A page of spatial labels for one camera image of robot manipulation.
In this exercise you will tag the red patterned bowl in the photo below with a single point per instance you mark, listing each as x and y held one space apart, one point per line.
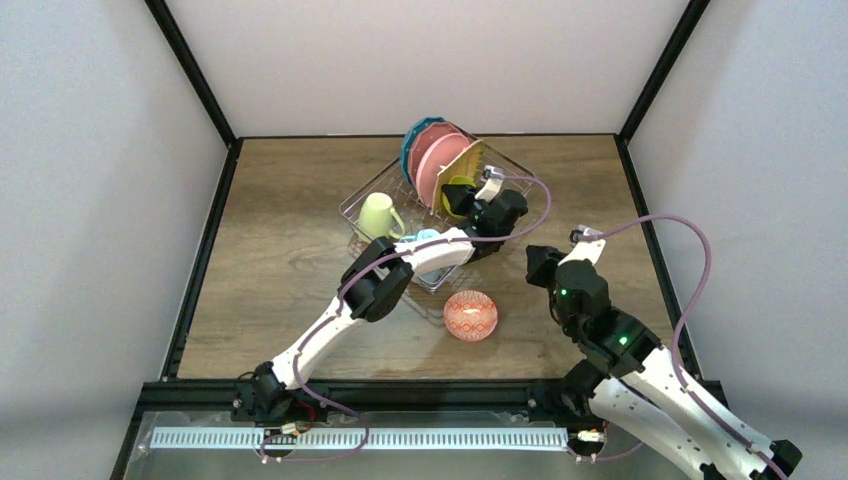
470 315

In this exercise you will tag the black aluminium frame rail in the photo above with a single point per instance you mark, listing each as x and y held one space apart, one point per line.
365 395

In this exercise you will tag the yellow-green bowl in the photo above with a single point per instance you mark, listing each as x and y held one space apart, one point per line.
457 182

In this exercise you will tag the white slotted cable duct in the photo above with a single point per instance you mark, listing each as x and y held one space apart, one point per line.
244 438

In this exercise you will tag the pink polka dot plate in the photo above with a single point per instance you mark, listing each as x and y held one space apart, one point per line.
425 140

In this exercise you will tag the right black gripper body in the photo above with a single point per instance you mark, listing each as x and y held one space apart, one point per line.
542 263

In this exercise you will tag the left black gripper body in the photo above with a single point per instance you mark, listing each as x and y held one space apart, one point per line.
460 201

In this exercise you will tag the blue polka dot plate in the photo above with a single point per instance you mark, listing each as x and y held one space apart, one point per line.
408 140

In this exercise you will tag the light blue mug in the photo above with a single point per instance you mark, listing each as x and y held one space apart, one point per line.
433 279

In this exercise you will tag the metal wire dish rack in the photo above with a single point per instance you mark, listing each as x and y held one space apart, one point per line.
415 214

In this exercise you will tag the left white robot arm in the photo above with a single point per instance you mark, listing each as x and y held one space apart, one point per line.
374 283

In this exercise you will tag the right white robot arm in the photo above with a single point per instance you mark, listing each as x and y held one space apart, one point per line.
628 377

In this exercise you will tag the light green mug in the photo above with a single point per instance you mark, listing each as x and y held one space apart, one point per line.
378 217

